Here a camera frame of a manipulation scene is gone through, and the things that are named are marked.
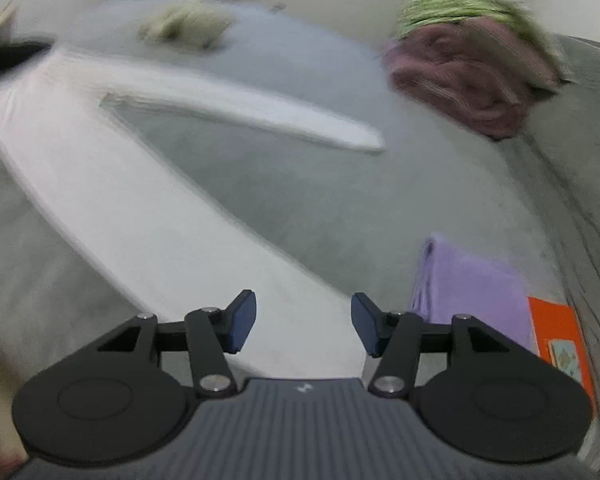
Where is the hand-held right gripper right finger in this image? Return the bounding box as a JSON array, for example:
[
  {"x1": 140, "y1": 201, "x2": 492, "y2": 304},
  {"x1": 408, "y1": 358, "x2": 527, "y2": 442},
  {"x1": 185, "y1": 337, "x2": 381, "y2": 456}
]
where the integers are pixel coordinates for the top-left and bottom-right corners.
[{"x1": 351, "y1": 292, "x2": 511, "y2": 397}]

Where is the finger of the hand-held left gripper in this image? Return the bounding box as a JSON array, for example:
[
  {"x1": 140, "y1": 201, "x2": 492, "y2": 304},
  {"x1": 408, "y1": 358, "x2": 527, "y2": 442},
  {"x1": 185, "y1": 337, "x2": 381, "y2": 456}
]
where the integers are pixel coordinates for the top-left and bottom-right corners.
[{"x1": 0, "y1": 39, "x2": 53, "y2": 72}]

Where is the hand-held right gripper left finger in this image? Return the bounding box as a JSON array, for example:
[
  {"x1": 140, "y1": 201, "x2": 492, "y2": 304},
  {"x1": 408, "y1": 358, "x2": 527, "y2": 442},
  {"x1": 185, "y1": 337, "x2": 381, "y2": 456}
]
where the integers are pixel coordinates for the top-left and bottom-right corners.
[{"x1": 97, "y1": 289, "x2": 258, "y2": 397}]

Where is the white garment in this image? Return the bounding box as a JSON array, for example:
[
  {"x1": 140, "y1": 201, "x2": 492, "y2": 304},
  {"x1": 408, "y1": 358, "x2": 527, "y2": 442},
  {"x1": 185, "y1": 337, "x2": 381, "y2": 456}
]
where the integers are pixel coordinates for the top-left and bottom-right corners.
[{"x1": 0, "y1": 45, "x2": 386, "y2": 378}]

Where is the purple folded garment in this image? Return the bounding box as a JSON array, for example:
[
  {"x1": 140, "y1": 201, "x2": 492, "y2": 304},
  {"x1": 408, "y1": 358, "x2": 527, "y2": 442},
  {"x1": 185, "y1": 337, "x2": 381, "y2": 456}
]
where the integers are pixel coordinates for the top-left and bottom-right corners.
[{"x1": 410, "y1": 234, "x2": 540, "y2": 353}]

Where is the white plush dog toy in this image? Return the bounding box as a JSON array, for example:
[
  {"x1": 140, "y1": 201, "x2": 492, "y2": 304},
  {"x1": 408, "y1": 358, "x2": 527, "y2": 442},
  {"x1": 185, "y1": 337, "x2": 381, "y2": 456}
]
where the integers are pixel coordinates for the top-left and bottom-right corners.
[{"x1": 137, "y1": 0, "x2": 236, "y2": 51}]

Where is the orange notebook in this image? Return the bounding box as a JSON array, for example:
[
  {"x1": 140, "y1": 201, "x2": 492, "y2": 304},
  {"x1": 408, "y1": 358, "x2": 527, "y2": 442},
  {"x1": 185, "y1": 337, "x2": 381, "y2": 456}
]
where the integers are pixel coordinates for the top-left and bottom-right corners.
[{"x1": 526, "y1": 296, "x2": 596, "y2": 418}]

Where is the teal illustrated book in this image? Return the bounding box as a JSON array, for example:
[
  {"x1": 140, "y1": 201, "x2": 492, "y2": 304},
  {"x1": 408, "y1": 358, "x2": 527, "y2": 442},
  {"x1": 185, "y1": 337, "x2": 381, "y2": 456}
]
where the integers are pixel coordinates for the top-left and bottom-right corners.
[{"x1": 547, "y1": 340, "x2": 583, "y2": 376}]

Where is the mauve folded comforter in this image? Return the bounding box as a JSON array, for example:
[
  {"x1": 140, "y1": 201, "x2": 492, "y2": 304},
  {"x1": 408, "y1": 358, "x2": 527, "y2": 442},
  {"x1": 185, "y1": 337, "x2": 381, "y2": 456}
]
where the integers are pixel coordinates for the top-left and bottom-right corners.
[{"x1": 382, "y1": 17, "x2": 571, "y2": 141}]

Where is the grey quilted blanket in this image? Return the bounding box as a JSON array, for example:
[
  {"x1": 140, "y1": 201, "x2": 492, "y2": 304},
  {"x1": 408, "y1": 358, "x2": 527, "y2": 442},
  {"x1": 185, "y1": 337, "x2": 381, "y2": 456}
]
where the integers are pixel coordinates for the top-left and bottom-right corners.
[{"x1": 520, "y1": 35, "x2": 600, "y2": 476}]

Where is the green patterned pillow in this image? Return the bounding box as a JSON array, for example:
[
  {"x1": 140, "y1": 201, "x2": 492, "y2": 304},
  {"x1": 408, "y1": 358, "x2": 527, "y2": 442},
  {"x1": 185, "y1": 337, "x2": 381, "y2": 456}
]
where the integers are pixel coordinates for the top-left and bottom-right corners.
[{"x1": 395, "y1": 0, "x2": 536, "y2": 41}]

